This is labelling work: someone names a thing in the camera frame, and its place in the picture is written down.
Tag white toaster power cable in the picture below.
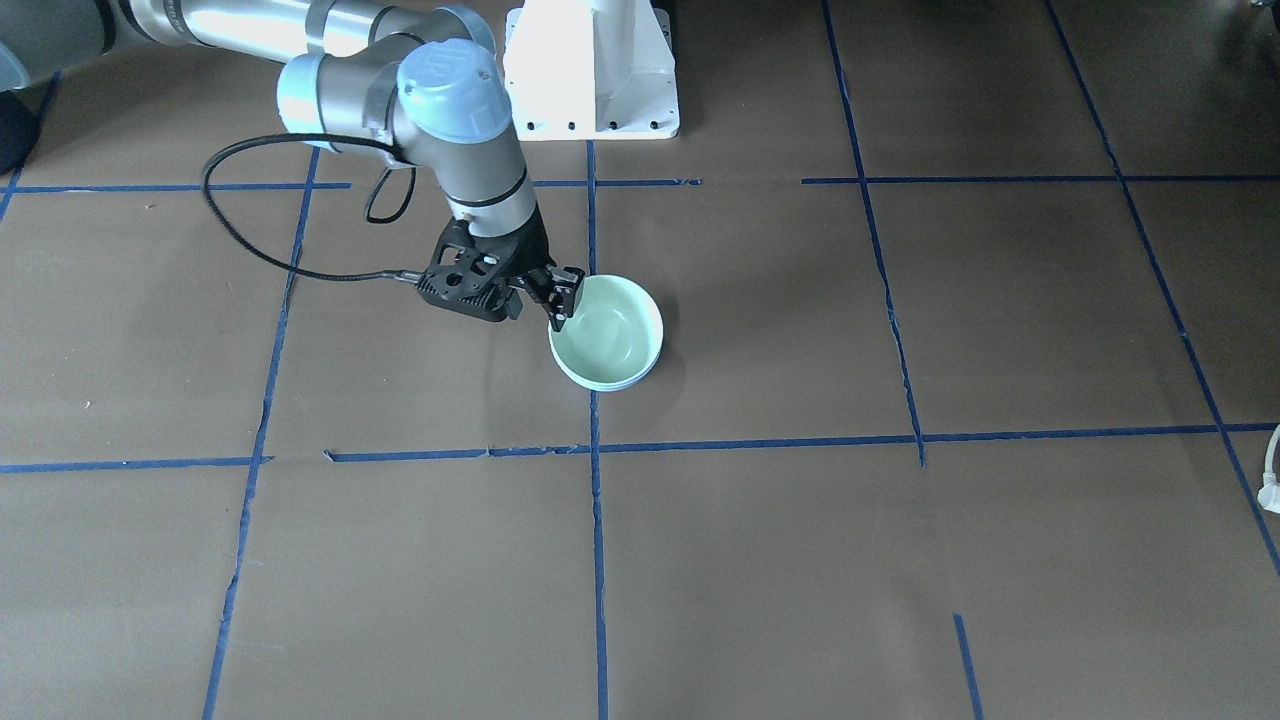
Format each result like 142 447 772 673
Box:
1258 424 1280 515

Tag blue bowl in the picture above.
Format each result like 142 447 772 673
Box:
556 356 657 392

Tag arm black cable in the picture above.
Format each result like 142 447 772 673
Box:
202 135 431 284

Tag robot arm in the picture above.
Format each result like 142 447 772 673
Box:
3 1 585 332

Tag white camera mast pedestal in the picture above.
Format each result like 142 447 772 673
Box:
503 1 681 142

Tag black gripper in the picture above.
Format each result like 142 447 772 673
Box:
470 206 586 333

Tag green bowl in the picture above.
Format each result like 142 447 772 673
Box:
547 275 664 369

